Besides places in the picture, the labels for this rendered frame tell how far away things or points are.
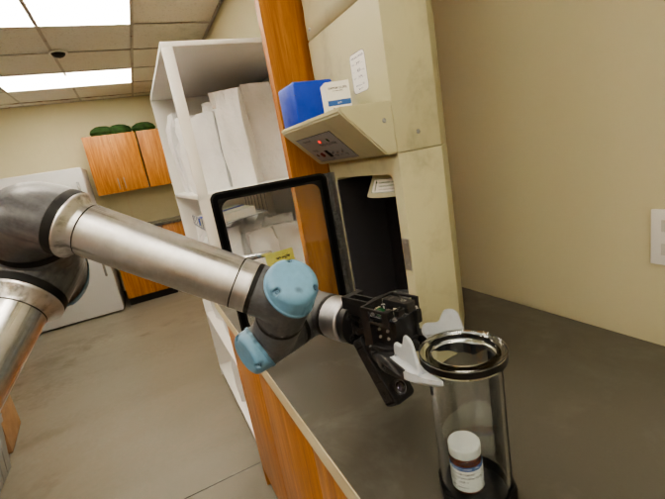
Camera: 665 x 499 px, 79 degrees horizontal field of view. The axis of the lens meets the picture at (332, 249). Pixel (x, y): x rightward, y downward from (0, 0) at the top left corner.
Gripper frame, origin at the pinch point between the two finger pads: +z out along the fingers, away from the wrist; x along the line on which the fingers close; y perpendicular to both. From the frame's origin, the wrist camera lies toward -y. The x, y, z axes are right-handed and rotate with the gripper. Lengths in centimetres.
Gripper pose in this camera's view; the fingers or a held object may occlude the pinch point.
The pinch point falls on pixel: (462, 366)
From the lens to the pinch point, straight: 56.3
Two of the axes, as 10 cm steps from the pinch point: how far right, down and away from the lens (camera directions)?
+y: -1.7, -9.6, -2.2
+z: 6.5, 0.6, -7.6
